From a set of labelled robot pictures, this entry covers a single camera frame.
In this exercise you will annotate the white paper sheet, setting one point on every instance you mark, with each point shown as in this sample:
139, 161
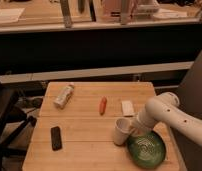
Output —
10, 15

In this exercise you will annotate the green ceramic bowl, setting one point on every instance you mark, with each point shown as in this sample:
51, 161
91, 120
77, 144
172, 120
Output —
147, 151

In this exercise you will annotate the black office chair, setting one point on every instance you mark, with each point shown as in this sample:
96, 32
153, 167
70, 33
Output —
9, 113

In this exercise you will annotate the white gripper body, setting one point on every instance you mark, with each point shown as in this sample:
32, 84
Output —
137, 129

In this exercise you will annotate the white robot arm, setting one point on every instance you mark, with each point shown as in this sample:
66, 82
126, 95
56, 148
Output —
165, 108

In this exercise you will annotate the orange carrot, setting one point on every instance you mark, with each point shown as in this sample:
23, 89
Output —
102, 106

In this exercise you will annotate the white ceramic cup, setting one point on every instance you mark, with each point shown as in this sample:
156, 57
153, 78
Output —
121, 131

